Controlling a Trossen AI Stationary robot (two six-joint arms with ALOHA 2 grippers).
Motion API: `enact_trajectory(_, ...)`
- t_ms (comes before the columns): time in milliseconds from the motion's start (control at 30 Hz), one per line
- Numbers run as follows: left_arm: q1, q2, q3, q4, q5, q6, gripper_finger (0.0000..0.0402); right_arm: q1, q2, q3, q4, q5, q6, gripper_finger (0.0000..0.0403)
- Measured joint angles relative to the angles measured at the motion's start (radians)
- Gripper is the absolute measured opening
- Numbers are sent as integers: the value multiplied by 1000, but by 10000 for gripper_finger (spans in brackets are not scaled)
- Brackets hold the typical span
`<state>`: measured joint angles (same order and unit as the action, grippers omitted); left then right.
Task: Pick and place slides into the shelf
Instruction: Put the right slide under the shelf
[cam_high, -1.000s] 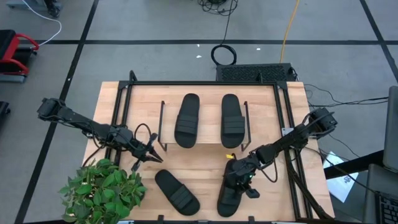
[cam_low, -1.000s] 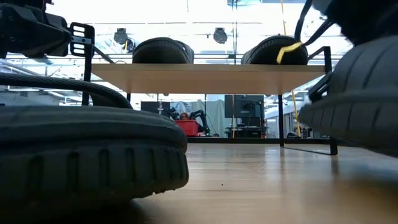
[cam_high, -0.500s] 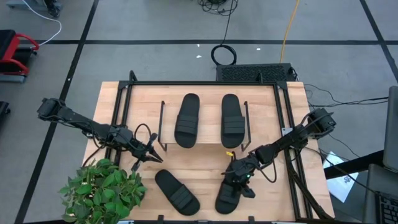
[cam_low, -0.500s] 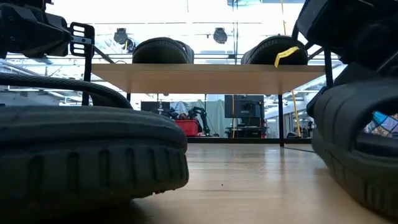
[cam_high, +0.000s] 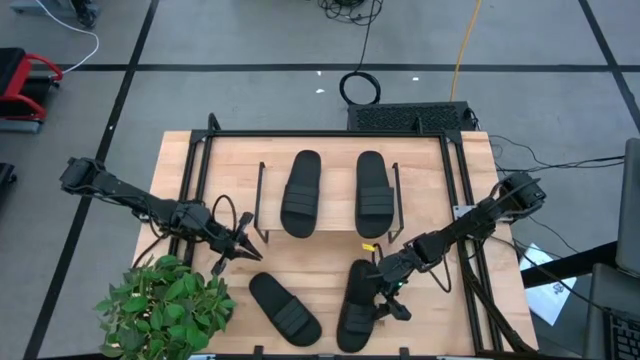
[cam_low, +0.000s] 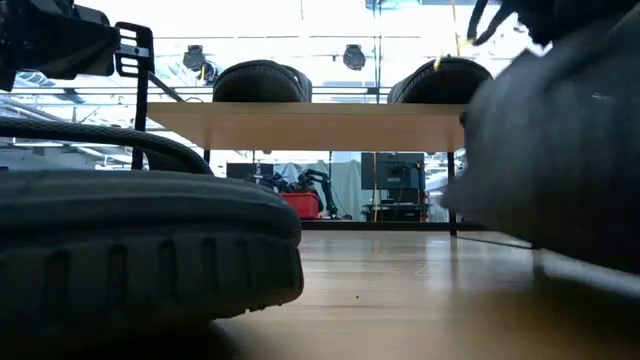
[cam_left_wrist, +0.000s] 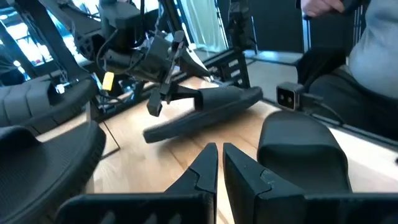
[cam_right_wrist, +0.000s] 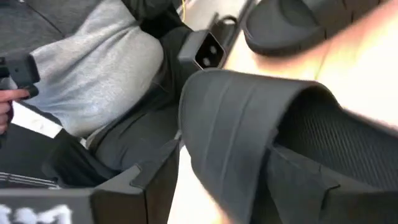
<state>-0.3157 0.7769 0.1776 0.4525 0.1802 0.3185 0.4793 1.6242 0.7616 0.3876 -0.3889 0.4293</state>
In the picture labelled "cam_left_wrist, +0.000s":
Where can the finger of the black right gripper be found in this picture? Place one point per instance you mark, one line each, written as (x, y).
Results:
(192, 67)
(182, 92)

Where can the person's hand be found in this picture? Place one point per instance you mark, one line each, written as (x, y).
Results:
(320, 7)

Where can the person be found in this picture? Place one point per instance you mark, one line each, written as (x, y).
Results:
(373, 56)

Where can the black metal rig frame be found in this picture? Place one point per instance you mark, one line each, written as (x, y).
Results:
(53, 37)

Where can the small black table camera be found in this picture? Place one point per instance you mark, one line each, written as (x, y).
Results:
(289, 96)

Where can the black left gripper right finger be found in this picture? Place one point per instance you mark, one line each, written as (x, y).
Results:
(248, 193)

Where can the translucent plastic curtain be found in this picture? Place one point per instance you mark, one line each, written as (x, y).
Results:
(205, 25)

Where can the wooden shelf with black legs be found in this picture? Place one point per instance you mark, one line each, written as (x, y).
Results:
(77, 127)

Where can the black rubber slide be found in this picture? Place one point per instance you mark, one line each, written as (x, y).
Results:
(202, 118)
(40, 180)
(298, 149)
(31, 99)

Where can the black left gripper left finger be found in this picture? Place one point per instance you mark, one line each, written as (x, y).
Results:
(192, 199)

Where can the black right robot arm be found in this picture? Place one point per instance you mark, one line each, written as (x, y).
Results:
(121, 21)

